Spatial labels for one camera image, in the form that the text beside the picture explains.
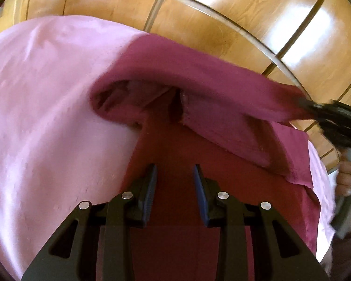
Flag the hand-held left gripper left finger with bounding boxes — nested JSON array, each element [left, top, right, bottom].
[[21, 164, 158, 281]]

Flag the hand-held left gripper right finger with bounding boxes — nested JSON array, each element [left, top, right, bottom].
[[192, 164, 329, 281]]

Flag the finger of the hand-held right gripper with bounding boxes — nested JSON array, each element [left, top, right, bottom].
[[298, 98, 332, 121]]

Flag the dark red shorts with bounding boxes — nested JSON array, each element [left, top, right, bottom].
[[89, 33, 324, 281]]

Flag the person's right hand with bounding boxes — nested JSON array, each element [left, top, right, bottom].
[[336, 162, 351, 198]]

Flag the pink bed sheet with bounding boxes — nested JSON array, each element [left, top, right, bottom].
[[0, 15, 337, 273]]

